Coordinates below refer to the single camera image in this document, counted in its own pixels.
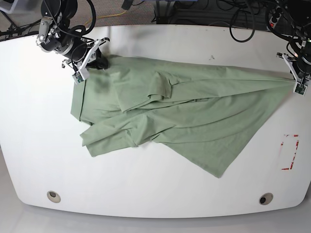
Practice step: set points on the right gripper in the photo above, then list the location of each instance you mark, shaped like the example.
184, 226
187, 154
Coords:
83, 54

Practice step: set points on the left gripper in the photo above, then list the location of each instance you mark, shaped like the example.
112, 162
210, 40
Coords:
300, 68

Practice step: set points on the green T-shirt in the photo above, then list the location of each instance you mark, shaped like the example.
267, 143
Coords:
207, 114

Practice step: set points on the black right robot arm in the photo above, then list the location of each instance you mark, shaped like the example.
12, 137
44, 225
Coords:
54, 26

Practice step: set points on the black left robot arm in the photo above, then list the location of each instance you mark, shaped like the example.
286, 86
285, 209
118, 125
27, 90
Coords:
298, 14

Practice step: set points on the white power strip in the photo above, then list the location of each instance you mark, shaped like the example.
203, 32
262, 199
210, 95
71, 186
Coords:
275, 16

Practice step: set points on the red tape rectangle marking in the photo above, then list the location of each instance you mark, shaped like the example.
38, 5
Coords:
288, 151

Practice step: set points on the black tripod stand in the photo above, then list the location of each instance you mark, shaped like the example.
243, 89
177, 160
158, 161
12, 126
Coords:
15, 31

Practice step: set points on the right table grommet hole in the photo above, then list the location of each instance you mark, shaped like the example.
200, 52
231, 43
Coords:
266, 198

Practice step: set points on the table grommet hole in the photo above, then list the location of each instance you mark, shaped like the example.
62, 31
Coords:
53, 197
266, 198

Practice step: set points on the left table grommet hole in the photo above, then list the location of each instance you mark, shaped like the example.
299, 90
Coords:
53, 197

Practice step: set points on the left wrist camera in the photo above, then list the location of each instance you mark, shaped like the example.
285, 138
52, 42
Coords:
300, 88

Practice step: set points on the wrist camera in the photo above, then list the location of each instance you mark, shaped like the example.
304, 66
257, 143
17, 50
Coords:
78, 77
300, 88

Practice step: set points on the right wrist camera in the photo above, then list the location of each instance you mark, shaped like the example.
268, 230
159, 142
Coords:
78, 77

